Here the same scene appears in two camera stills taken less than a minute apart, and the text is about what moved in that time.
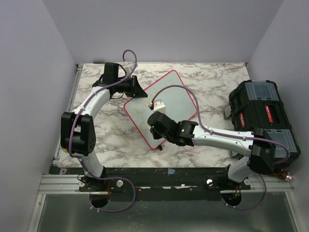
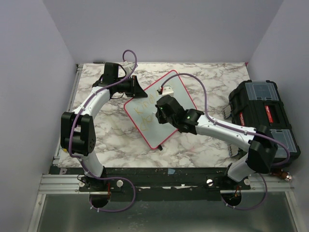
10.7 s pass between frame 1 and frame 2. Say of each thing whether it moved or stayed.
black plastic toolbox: stayed
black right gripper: moved
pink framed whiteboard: stayed
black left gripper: stayed
